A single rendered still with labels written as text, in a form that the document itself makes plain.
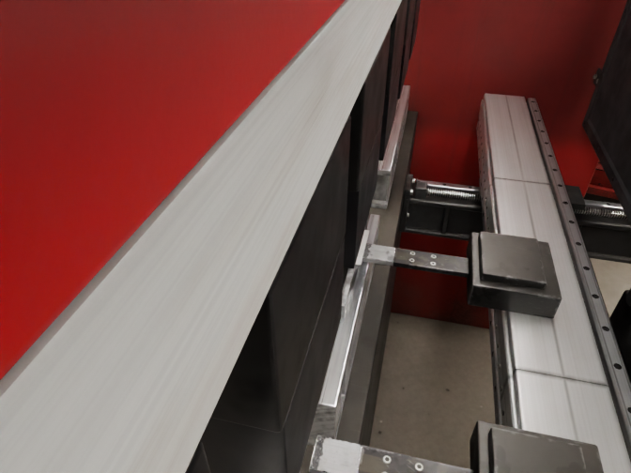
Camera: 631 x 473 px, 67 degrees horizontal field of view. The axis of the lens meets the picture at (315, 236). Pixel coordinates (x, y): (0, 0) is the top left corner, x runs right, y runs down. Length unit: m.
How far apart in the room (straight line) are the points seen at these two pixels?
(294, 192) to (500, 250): 0.56
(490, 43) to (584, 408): 1.05
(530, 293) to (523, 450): 0.23
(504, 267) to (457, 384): 1.20
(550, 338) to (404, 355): 1.24
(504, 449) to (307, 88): 0.40
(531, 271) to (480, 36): 0.89
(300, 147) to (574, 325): 0.58
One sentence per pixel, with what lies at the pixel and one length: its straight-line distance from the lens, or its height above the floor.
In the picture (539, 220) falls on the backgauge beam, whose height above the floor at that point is 0.98.
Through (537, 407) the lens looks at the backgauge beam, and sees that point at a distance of 0.60.
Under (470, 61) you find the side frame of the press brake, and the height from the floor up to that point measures 1.03.
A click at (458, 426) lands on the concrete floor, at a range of 1.75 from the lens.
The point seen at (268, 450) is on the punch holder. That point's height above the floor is 1.23.
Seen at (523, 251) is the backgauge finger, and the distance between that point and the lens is 0.71.
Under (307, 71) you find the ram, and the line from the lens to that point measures 0.17.
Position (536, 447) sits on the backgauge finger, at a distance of 0.51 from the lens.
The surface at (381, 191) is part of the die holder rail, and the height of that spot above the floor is 0.91.
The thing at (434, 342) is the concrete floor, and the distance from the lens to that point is 1.94.
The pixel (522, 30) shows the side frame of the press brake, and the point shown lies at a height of 1.12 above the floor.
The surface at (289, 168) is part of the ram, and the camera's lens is 0.16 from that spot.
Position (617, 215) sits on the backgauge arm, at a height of 0.86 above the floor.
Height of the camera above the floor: 1.45
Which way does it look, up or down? 37 degrees down
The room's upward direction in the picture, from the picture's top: straight up
